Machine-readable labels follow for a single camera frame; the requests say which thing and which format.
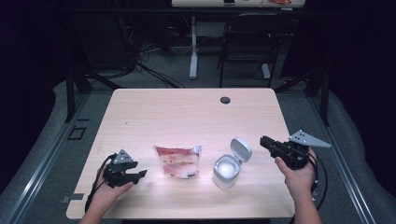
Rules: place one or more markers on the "white container with hinged lid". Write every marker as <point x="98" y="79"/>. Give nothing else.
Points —
<point x="225" y="172"/>

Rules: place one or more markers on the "person's left hand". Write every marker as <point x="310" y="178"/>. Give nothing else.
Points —
<point x="104" y="196"/>

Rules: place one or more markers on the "white standing desk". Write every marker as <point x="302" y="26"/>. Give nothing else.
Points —
<point x="193" y="46"/>

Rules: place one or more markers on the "red and white spout pouch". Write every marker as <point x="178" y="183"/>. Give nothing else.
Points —
<point x="179" y="161"/>

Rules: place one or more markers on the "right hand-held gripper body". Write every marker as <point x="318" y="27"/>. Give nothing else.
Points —
<point x="292" y="154"/>

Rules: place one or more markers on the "dark phone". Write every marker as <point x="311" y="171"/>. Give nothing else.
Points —
<point x="229" y="2"/>

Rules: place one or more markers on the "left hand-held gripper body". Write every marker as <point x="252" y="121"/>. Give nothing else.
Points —
<point x="116" y="177"/>

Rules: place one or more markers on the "round table grommet hole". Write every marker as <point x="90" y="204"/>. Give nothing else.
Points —
<point x="225" y="100"/>

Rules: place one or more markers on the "person's right hand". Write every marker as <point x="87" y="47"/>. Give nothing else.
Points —
<point x="299" y="183"/>

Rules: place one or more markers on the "black folding chair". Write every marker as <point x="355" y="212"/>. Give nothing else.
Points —
<point x="252" y="46"/>

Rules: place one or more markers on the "aluminium rail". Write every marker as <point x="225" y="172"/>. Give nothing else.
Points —
<point x="342" y="161"/>
<point x="46" y="158"/>

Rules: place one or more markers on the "grey tape piece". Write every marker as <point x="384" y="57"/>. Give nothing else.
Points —
<point x="74" y="197"/>

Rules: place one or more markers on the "black metal stand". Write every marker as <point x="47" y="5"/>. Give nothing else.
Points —
<point x="70" y="93"/>
<point x="324" y="96"/>

